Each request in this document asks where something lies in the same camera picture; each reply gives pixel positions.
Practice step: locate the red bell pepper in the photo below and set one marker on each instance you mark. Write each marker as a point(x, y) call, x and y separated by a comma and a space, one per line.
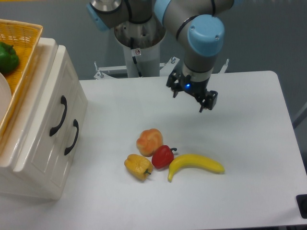
point(163, 156)

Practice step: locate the white drawer cabinet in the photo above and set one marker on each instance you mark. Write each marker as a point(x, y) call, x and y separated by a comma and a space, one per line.
point(31, 181)

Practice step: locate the black device at table edge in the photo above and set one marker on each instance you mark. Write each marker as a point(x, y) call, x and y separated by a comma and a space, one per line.
point(302, 205)

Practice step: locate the white plate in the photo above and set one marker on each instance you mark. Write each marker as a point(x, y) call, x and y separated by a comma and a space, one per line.
point(5, 96)

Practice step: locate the yellow banana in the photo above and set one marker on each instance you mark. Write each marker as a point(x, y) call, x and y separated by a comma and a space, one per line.
point(193, 160)

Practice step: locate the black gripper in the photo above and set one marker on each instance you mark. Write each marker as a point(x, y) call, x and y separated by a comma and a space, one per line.
point(195, 84)

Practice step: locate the orange bread roll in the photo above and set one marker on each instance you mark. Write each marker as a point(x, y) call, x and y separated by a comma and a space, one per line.
point(149, 141)

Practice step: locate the yellow bell pepper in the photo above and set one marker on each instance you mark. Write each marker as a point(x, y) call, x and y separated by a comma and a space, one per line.
point(139, 166)

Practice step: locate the green bell pepper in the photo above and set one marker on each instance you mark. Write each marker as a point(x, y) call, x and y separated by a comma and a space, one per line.
point(9, 60)

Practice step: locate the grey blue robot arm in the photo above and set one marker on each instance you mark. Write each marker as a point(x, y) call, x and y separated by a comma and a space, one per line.
point(193, 23)

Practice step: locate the yellow woven basket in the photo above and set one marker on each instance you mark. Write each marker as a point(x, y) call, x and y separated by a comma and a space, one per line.
point(24, 37)

